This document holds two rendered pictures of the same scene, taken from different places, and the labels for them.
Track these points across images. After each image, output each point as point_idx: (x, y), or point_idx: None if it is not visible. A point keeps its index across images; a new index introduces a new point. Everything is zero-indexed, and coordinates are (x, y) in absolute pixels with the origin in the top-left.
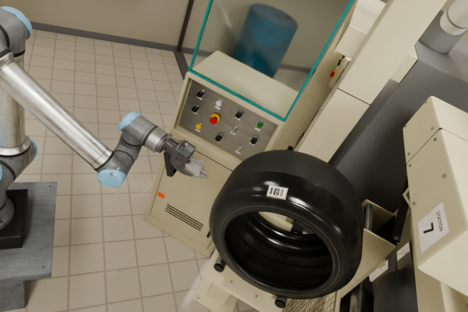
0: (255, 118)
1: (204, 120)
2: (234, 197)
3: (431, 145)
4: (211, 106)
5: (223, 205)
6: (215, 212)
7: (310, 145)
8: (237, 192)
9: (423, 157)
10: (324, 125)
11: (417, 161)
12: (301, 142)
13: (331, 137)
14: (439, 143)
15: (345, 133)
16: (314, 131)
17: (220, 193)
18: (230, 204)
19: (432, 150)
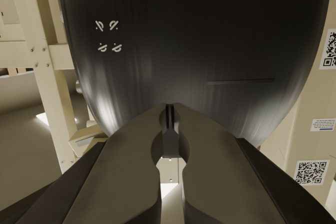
0: None
1: None
2: (101, 125)
3: (170, 176)
4: None
5: (85, 92)
6: (75, 43)
7: (284, 122)
8: (109, 135)
9: (165, 170)
10: (276, 161)
11: (167, 164)
12: (319, 112)
13: (269, 139)
14: (164, 181)
15: (261, 146)
16: (283, 149)
17: (114, 96)
18: (89, 109)
19: (162, 176)
